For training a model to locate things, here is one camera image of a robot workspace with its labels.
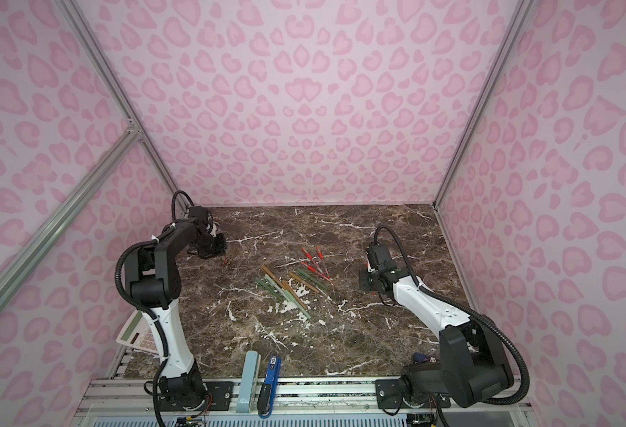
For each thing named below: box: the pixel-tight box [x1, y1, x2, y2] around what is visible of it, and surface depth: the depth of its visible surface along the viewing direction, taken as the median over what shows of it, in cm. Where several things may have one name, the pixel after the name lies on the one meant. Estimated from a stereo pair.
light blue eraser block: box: [235, 350, 262, 414], surface depth 72 cm
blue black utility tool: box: [256, 355, 282, 419], surface depth 75 cm
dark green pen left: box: [255, 277, 286, 301], surface depth 97 cm
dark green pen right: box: [296, 267, 331, 292], surface depth 98 cm
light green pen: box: [264, 273, 291, 302], surface depth 97 cm
